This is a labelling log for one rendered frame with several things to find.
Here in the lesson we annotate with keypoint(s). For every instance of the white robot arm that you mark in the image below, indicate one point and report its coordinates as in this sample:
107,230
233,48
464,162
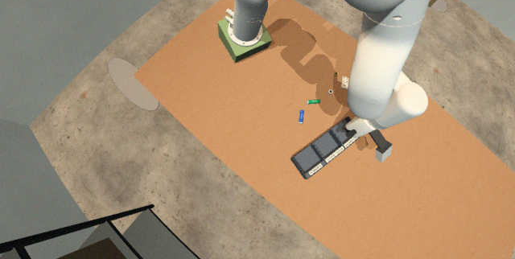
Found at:
383,46

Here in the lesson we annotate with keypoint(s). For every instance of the black rack of labelled bins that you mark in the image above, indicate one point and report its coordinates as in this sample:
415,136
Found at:
318,154

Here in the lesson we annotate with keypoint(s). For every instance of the blue aa battery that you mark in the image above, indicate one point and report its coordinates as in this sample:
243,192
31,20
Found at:
301,116

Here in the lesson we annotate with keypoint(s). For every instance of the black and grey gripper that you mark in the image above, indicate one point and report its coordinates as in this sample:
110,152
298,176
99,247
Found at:
359,127

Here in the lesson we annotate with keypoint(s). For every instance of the cream domino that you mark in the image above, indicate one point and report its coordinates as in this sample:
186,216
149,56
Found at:
344,82

